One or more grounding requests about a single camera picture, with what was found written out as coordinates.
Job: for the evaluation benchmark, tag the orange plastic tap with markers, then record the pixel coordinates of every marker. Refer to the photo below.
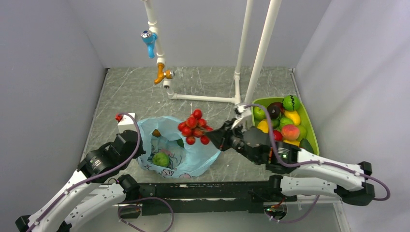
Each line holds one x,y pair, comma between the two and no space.
163,74

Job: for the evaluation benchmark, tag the white PVC pipe frame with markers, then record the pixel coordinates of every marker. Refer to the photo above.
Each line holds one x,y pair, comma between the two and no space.
270,20

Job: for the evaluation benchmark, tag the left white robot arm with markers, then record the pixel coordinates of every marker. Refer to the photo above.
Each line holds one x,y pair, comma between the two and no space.
68,210

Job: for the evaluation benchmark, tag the fake green apple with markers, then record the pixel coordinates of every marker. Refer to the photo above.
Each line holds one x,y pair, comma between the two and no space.
259,113

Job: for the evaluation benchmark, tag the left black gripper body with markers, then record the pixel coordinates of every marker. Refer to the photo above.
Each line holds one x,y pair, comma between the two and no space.
140,150

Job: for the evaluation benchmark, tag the blue plastic tap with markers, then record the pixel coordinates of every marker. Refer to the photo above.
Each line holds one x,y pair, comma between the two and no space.
149,38

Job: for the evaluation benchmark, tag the fake pale green pear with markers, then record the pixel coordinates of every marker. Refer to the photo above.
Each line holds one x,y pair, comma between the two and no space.
302,132

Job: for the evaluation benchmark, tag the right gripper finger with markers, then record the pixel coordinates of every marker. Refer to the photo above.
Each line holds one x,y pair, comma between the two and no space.
231,125
217,138

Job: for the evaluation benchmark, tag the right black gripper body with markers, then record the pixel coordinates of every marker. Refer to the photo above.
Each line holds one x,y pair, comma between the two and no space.
235,138

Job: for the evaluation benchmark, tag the fake mango orange green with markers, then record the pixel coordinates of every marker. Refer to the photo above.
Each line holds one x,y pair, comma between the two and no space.
275,123

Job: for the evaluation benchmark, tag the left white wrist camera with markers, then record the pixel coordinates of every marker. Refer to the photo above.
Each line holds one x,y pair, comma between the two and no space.
125,122

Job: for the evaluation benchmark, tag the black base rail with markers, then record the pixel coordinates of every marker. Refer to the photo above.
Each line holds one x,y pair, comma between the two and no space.
206,197

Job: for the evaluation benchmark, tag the green plastic basket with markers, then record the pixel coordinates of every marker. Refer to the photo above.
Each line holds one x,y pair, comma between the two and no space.
305,120

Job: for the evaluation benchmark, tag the fake peach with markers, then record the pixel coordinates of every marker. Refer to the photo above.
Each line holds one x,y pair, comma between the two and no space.
290,132

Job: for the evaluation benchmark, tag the fake avocado dark green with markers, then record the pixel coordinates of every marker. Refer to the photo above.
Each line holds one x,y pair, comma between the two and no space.
305,144

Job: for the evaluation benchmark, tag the fake green lime in bag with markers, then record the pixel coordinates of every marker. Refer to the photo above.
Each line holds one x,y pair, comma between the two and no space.
161,159

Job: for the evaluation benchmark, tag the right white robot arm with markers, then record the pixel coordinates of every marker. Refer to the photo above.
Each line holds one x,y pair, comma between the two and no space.
296,171

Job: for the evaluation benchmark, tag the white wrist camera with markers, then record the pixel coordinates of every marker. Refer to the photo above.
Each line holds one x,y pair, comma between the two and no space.
125,122
242,113

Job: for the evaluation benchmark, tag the fake yellow lemon in basket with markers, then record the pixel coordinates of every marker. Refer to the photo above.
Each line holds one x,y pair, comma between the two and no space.
293,116

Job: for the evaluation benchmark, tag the fake red pomegranate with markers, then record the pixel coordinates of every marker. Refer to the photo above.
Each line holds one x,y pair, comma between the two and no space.
278,135

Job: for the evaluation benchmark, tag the fake watermelon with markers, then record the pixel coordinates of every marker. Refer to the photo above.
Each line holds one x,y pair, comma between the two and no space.
291,103

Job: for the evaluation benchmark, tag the fake yellow banana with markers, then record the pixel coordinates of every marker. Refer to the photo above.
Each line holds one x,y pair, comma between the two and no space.
295,142

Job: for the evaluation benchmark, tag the fake dark purple fruit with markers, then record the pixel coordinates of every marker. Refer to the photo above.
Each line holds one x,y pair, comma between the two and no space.
275,110

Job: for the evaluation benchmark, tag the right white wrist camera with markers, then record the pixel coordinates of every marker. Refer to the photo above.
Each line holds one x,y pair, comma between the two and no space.
242,113

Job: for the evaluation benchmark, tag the fake yellow lemon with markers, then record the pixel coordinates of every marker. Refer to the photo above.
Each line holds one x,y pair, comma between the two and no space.
293,116
263,126

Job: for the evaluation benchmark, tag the light blue plastic bag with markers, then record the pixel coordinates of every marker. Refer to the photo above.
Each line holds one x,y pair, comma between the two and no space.
159,134

